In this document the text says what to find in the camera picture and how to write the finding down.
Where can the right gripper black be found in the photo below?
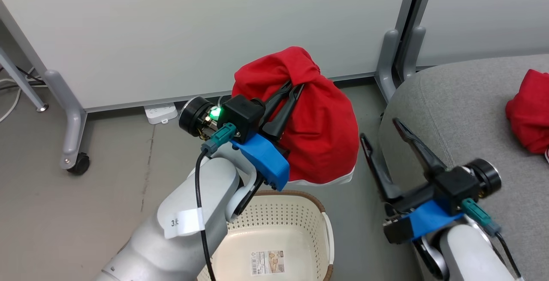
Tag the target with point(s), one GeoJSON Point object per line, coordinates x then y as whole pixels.
{"type": "Point", "coordinates": [456, 186]}

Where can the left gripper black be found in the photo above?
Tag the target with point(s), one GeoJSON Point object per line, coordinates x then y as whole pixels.
{"type": "Point", "coordinates": [242, 116]}

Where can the red garment with white hem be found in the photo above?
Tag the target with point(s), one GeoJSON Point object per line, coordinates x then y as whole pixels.
{"type": "Point", "coordinates": [326, 135]}

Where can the white tape label on arm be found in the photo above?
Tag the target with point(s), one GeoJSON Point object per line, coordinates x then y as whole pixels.
{"type": "Point", "coordinates": [182, 222]}

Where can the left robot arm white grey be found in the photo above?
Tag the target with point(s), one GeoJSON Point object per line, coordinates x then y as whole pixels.
{"type": "Point", "coordinates": [171, 246]}

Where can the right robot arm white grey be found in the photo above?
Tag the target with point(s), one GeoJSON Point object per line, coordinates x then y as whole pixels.
{"type": "Point", "coordinates": [467, 255]}

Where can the grey fabric sofa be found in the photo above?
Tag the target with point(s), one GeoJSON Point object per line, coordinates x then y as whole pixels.
{"type": "Point", "coordinates": [472, 113]}

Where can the short grey partition foot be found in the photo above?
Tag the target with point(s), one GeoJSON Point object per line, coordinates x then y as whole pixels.
{"type": "Point", "coordinates": [414, 47]}
{"type": "Point", "coordinates": [388, 58]}

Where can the wide white partition panel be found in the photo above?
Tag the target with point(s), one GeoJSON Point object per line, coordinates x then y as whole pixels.
{"type": "Point", "coordinates": [214, 28]}

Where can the white power strip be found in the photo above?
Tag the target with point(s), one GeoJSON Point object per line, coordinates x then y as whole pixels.
{"type": "Point", "coordinates": [161, 113]}

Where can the cream perforated laundry basket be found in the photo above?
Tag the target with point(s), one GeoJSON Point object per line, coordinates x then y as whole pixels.
{"type": "Point", "coordinates": [279, 229]}

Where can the paper label on basket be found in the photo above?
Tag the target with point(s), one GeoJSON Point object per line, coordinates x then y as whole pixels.
{"type": "Point", "coordinates": [268, 262]}

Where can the narrow white partition panel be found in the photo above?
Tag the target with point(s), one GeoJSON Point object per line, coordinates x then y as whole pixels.
{"type": "Point", "coordinates": [484, 15]}

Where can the black caster wheel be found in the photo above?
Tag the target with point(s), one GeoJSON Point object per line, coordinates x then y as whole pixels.
{"type": "Point", "coordinates": [80, 164]}

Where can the grey metal table leg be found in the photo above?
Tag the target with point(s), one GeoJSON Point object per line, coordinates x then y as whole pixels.
{"type": "Point", "coordinates": [21, 81]}

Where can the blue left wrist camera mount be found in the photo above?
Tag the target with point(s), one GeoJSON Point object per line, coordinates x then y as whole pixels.
{"type": "Point", "coordinates": [263, 158]}

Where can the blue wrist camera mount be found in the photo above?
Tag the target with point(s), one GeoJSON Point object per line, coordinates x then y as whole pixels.
{"type": "Point", "coordinates": [263, 158]}
{"type": "Point", "coordinates": [429, 221]}

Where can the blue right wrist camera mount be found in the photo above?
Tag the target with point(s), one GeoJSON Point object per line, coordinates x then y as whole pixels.
{"type": "Point", "coordinates": [429, 221]}

